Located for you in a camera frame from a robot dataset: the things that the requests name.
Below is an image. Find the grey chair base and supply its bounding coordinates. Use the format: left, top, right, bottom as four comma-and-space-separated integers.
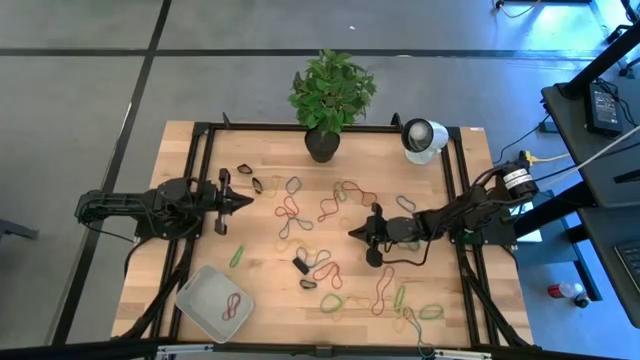
0, 218, 40, 242

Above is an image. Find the red drink bottle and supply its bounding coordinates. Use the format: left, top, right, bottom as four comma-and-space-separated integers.
546, 281, 592, 309

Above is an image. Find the black keyboard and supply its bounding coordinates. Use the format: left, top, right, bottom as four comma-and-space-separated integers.
613, 239, 640, 296

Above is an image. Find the black power brick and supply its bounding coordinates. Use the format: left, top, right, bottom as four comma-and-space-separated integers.
584, 82, 625, 139

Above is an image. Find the black camera mount beam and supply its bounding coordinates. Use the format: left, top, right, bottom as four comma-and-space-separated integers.
0, 337, 640, 360

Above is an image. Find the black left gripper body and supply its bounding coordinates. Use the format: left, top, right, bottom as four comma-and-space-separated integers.
199, 168, 234, 237

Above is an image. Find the thin blue rubber band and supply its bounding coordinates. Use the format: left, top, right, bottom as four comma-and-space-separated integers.
401, 305, 437, 359

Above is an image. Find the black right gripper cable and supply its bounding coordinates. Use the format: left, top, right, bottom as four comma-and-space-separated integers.
379, 222, 441, 267

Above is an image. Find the white cable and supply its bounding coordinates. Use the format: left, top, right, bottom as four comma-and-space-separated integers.
542, 137, 640, 189

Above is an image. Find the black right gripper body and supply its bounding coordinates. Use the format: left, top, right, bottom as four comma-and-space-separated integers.
365, 201, 420, 269

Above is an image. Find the green potted plant black pot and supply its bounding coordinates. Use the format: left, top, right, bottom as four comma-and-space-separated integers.
287, 48, 379, 164

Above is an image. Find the red rubber band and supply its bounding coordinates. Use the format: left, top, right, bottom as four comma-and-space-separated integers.
316, 192, 342, 224
341, 180, 379, 208
273, 195, 301, 220
221, 292, 243, 322
370, 264, 396, 318
311, 260, 345, 291

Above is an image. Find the black office desk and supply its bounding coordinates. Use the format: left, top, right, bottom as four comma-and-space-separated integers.
514, 19, 640, 329

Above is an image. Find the orange floor cable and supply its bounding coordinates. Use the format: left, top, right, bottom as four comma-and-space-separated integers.
494, 0, 544, 20

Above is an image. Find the grey plastic bin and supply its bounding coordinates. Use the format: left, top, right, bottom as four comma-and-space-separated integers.
174, 264, 255, 345

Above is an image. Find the white cylindrical spot lamp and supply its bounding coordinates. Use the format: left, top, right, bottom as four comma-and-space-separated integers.
400, 117, 450, 166

